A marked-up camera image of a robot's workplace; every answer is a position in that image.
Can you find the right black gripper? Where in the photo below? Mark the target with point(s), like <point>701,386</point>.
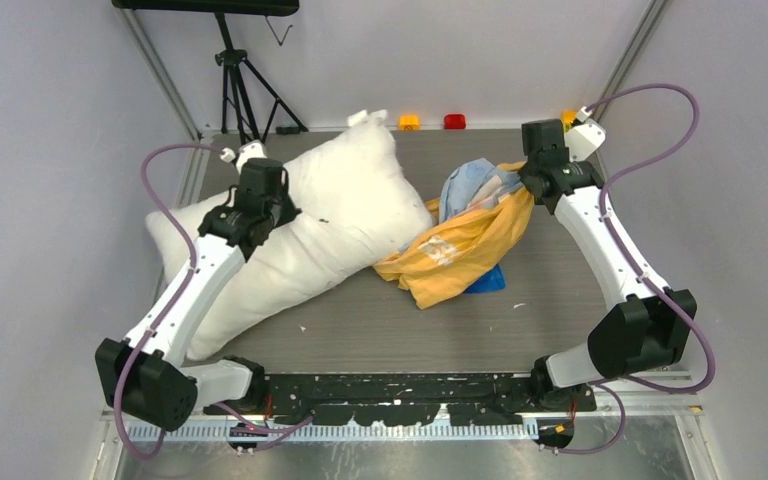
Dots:
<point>523,171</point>

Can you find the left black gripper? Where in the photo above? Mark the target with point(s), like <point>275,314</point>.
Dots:
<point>289,211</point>

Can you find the orange pillowcase with white print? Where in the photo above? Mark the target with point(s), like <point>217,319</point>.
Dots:
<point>482,212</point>

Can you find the white pillow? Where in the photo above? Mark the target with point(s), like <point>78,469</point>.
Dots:
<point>357,208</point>

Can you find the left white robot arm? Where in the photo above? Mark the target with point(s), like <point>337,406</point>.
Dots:
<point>143,375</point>

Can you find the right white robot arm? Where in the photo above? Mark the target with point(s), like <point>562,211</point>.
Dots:
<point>646,324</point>

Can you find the yellow green toy block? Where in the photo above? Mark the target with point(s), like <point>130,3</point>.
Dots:
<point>568,118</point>

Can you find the red toy block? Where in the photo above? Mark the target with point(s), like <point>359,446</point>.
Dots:
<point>454,121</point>

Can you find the black tripod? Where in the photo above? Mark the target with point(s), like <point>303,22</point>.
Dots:
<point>235,95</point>

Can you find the small yellow toy block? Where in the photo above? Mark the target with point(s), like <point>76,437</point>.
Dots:
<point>409,123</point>

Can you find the black panel on tripod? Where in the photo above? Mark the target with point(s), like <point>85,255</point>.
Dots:
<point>278,8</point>

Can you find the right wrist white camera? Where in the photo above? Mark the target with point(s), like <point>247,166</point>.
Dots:
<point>585,137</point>

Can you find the wrist white camera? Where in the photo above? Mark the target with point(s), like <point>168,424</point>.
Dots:
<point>238,157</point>
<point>585,137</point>

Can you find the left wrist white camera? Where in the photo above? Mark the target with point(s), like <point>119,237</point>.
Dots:
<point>238,157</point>

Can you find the white slotted cable duct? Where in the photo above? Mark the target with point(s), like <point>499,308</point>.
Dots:
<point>208,431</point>

